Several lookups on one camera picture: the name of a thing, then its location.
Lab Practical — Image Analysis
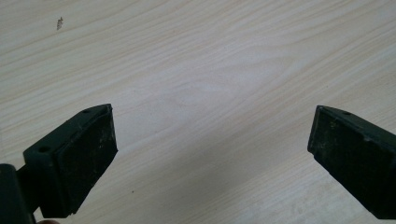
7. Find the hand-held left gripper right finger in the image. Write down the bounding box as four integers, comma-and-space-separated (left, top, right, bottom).
306, 105, 396, 220

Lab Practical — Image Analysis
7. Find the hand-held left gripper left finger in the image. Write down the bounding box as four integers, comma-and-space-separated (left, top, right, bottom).
22, 103, 119, 219

